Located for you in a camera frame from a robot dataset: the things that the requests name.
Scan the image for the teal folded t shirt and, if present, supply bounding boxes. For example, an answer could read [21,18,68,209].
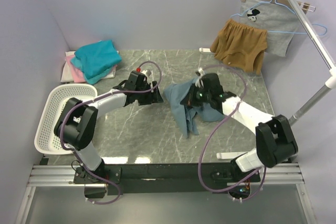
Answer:
[70,40,122,84]

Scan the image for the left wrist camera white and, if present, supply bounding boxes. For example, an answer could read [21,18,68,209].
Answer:
[136,68,152,78]

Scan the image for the white plastic laundry basket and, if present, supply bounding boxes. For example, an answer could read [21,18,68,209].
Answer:
[34,83,98,155]

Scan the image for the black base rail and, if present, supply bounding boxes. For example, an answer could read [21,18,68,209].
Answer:
[73,163,265,204]

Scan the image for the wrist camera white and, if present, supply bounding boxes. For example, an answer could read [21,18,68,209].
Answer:
[195,68,205,89]
[136,68,152,78]

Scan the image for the metal clothes rack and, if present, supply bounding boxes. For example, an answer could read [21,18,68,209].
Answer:
[199,0,336,159]

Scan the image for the aluminium frame rail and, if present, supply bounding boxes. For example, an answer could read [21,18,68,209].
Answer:
[27,163,305,187]

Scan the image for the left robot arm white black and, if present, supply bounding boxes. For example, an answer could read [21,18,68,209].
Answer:
[54,71,163,183]

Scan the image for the grey panda shirt hanging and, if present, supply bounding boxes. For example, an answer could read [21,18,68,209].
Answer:
[239,0,299,57]

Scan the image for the brown shorts hanging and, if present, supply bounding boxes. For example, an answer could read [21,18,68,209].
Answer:
[210,19,267,75]

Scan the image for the grey-blue t shirt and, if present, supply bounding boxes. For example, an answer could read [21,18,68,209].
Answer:
[163,78,225,138]

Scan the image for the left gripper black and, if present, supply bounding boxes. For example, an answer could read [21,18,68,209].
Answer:
[135,81,163,106]

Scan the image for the pink folded t shirt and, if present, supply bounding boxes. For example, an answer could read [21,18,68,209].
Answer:
[66,55,86,83]

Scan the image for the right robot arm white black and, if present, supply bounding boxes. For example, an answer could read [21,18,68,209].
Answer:
[181,73,298,182]

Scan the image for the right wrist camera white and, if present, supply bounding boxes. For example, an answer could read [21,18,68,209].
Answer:
[195,68,205,89]

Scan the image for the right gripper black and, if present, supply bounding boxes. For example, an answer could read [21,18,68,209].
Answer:
[180,83,211,108]

